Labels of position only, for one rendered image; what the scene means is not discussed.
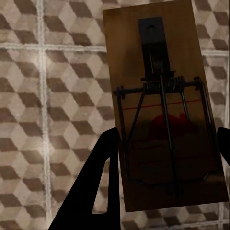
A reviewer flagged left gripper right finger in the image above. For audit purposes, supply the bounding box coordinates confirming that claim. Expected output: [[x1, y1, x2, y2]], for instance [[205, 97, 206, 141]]
[[216, 127, 230, 166]]

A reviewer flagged mousetrap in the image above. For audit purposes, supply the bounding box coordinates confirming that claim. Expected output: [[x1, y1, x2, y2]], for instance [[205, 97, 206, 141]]
[[102, 0, 229, 212]]

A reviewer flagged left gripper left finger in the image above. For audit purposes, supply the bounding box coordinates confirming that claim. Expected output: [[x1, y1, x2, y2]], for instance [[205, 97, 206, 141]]
[[48, 127, 121, 230]]

